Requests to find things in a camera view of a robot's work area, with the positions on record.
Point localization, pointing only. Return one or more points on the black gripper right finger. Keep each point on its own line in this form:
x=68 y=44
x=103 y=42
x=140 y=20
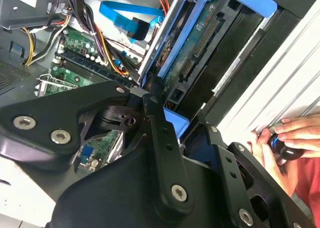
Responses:
x=240 y=200

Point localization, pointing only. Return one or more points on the person's right hand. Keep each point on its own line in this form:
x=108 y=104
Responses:
x=300 y=133

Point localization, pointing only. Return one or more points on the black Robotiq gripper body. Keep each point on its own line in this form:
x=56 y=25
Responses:
x=112 y=200

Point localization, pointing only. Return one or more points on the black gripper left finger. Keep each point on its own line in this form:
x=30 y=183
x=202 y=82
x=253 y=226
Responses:
x=50 y=108

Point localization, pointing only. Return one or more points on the person's left hand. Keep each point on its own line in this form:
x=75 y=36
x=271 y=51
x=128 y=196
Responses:
x=275 y=168

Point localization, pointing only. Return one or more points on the hard disk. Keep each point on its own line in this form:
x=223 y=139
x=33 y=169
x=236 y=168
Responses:
x=200 y=33

